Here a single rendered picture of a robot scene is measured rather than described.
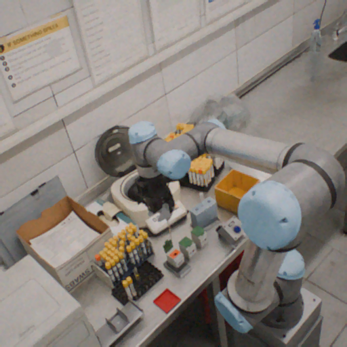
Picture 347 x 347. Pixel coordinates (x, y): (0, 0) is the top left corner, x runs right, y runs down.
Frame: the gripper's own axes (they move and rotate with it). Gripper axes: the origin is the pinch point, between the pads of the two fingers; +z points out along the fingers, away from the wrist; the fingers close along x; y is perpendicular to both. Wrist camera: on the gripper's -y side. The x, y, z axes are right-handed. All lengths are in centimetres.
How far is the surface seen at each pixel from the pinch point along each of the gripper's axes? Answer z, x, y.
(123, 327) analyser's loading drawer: 21.9, 4.7, 29.5
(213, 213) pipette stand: 21.5, -3.2, -24.6
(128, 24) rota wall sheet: -38, -54, -43
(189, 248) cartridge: 21.3, 1.1, -6.0
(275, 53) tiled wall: 18, -52, -143
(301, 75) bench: 27, -34, -142
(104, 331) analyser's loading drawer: 22.9, 0.3, 34.0
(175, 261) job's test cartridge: 19.9, 1.9, 1.8
